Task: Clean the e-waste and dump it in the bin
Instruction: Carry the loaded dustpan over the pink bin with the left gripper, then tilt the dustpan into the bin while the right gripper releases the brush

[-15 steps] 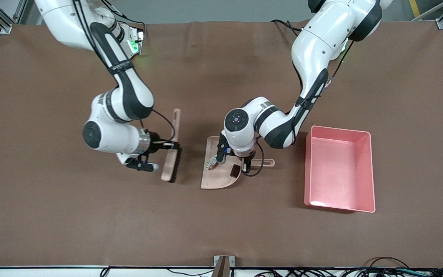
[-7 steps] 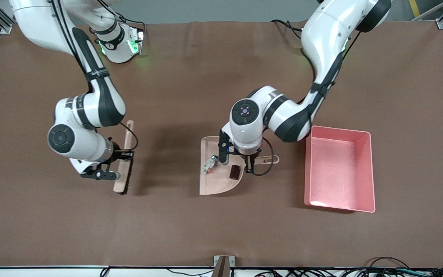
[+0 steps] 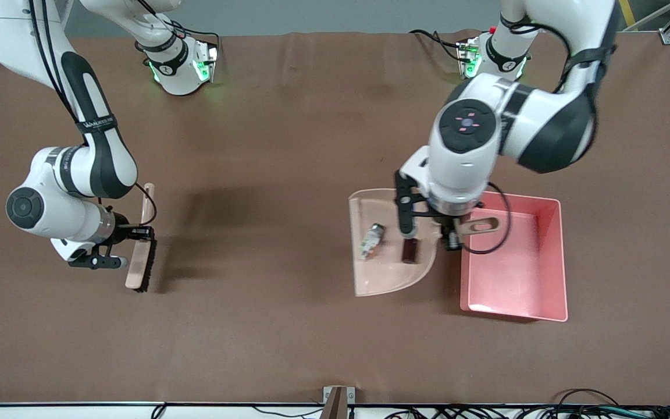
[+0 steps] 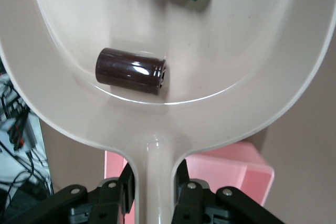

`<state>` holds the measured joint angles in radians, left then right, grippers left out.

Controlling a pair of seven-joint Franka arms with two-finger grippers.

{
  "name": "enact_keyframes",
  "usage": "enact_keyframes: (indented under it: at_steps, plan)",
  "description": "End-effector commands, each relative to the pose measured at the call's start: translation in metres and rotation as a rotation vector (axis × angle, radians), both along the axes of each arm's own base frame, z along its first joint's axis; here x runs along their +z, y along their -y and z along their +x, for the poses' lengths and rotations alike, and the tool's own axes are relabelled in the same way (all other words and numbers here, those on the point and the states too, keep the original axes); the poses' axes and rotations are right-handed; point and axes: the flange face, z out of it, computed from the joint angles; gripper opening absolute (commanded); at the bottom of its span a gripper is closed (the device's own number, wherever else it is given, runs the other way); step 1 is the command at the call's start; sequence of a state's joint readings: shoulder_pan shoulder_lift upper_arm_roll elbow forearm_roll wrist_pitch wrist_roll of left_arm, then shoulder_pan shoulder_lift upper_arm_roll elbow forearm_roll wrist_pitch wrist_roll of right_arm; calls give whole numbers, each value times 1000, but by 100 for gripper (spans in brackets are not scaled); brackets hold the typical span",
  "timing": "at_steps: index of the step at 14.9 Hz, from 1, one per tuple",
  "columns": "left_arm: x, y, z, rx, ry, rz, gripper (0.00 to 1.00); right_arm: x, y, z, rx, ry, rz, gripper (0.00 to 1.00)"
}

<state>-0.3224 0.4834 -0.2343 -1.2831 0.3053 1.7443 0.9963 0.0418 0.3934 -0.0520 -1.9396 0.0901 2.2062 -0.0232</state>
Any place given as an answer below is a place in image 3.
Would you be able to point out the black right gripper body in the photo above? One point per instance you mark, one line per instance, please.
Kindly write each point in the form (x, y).
(122, 233)

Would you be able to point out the beige brush black bristles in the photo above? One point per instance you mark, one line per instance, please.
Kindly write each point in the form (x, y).
(137, 273)

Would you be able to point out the small black electronic component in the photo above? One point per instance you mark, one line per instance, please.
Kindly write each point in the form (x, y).
(409, 251)

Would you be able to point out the beige plastic dustpan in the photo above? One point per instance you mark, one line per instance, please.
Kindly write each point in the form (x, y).
(381, 273)

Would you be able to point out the white orange push-button switch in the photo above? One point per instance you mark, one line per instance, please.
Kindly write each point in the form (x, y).
(373, 240)

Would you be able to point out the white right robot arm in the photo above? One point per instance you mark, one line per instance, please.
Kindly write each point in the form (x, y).
(50, 174)

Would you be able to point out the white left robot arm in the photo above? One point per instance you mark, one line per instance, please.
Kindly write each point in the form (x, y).
(463, 169)

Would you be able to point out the pink plastic bin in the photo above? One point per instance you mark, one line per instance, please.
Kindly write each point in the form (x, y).
(521, 279)

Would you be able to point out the brown table cover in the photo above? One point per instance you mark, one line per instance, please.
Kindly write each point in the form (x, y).
(335, 337)

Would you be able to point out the white table edge rail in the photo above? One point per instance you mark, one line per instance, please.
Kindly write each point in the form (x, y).
(79, 412)

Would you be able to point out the metal table-edge bracket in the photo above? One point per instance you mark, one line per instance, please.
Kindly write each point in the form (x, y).
(338, 401)

